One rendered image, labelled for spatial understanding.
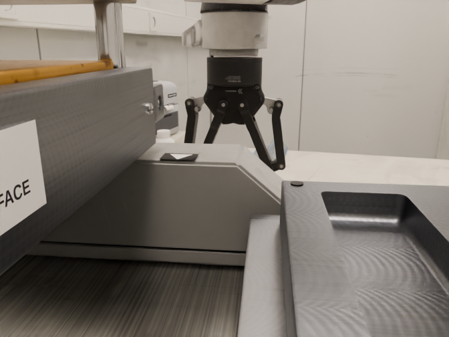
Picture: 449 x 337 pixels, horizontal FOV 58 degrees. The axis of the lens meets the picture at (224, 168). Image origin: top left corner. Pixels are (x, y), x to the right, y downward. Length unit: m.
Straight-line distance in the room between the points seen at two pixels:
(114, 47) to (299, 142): 2.46
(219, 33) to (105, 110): 0.37
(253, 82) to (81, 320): 0.39
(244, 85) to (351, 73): 2.10
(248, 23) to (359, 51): 2.11
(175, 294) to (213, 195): 0.06
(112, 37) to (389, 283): 0.19
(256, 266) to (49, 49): 1.12
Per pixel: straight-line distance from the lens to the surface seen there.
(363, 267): 0.18
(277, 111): 0.56
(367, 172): 1.12
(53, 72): 0.17
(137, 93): 0.21
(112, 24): 0.25
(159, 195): 0.25
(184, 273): 0.26
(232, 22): 0.52
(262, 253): 0.20
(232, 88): 0.56
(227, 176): 0.24
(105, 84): 0.17
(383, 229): 0.21
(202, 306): 0.23
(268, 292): 0.17
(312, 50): 2.61
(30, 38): 1.20
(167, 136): 0.86
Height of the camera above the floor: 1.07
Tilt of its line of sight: 17 degrees down
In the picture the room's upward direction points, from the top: straight up
